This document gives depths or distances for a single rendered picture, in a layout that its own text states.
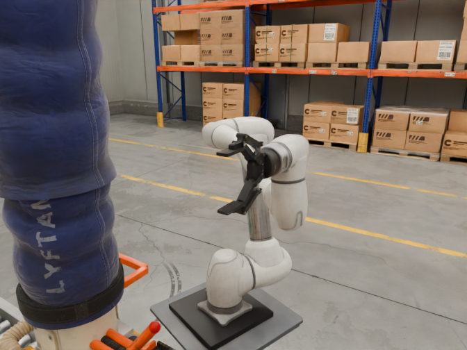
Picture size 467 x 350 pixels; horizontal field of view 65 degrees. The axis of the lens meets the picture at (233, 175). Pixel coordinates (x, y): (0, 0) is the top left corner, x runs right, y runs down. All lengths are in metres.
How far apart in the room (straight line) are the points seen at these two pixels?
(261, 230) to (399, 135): 6.23
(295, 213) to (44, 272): 0.66
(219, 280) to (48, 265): 0.88
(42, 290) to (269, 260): 1.02
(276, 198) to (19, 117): 0.69
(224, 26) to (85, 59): 8.26
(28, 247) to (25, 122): 0.25
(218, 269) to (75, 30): 1.10
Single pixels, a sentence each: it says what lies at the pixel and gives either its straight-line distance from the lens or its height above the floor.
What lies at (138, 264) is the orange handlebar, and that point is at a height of 1.24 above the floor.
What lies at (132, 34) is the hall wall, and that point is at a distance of 12.77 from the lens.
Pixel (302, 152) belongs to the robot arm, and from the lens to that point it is 1.06.
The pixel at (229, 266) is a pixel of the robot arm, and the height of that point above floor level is 1.02.
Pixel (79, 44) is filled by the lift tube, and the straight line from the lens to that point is 0.73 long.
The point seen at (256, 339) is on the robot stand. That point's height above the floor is 0.75.
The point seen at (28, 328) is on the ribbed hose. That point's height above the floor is 1.18.
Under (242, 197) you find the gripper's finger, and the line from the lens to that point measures 0.90.
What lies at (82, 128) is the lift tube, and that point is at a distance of 0.73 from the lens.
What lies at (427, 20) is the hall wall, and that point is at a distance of 8.92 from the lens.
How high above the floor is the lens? 1.84
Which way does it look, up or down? 18 degrees down
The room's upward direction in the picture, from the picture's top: straight up
